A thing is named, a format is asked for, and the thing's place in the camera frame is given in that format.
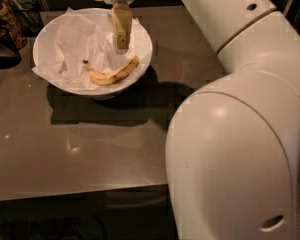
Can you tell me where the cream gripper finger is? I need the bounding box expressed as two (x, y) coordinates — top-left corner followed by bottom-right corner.
(111, 3), (133, 51)

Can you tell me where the yellow spotted banana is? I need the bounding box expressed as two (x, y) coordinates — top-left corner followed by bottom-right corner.
(83, 56), (139, 86)

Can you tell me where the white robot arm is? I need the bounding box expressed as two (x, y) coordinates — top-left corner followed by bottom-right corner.
(165, 0), (300, 240)

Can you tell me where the white round bowl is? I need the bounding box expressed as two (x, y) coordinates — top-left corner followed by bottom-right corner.
(32, 8), (154, 101)

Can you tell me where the white crumpled paper liner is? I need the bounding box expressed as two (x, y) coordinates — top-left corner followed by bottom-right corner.
(32, 7), (143, 91)

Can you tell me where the brown patterned jar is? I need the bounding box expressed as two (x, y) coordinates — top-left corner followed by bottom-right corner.
(0, 0), (27, 49)

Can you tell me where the black kettle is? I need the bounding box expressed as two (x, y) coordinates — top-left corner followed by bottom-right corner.
(0, 26), (22, 69)

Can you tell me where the black wire rack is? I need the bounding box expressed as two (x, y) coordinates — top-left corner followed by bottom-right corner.
(10, 0), (43, 37)

